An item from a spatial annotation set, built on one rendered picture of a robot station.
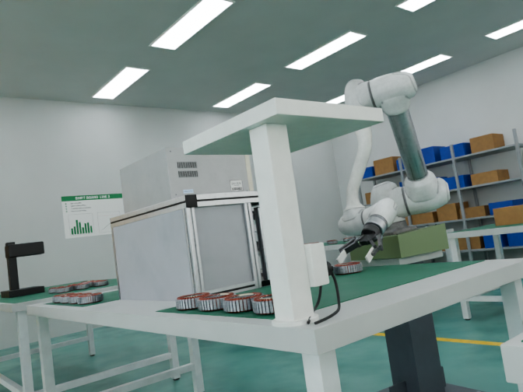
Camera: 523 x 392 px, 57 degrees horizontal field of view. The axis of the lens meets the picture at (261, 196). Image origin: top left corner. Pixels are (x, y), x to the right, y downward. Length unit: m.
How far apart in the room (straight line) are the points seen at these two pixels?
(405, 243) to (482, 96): 6.72
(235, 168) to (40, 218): 5.46
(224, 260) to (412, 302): 0.79
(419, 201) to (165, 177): 1.30
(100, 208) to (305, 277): 6.59
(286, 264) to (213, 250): 0.76
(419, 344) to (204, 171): 1.40
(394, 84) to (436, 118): 7.06
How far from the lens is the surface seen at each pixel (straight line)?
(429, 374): 2.69
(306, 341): 0.98
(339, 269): 1.88
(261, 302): 1.17
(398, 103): 2.29
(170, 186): 1.82
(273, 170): 1.01
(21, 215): 7.20
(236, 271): 1.78
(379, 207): 2.16
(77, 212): 7.39
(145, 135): 8.05
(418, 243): 2.45
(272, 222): 1.01
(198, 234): 1.70
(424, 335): 2.65
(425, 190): 2.51
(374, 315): 1.08
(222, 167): 1.96
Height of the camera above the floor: 0.93
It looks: 5 degrees up
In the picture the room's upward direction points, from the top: 8 degrees counter-clockwise
